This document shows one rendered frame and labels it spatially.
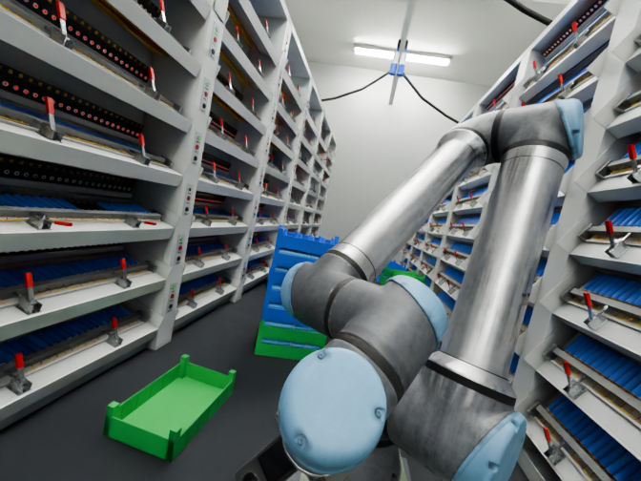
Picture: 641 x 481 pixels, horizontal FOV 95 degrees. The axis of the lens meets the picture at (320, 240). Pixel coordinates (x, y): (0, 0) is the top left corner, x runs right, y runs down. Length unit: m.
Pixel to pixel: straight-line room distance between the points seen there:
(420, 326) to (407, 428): 0.29
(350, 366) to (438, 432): 0.31
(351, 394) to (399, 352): 0.07
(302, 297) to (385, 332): 0.14
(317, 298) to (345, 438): 0.18
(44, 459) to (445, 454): 0.84
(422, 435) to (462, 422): 0.07
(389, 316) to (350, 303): 0.06
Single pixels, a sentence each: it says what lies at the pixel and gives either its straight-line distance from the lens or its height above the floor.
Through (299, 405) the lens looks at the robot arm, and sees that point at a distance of 0.28.
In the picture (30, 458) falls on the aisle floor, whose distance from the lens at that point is 1.02.
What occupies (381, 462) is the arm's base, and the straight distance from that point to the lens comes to 0.72.
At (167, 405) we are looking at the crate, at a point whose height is 0.00.
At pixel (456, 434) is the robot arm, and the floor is 0.37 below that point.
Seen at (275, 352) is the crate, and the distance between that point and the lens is 1.39.
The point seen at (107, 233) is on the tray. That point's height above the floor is 0.48.
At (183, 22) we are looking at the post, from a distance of 1.39.
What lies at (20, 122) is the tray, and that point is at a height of 0.71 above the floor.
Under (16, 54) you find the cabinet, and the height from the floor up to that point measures 0.87.
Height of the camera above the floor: 0.65
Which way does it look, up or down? 5 degrees down
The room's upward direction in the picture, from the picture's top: 12 degrees clockwise
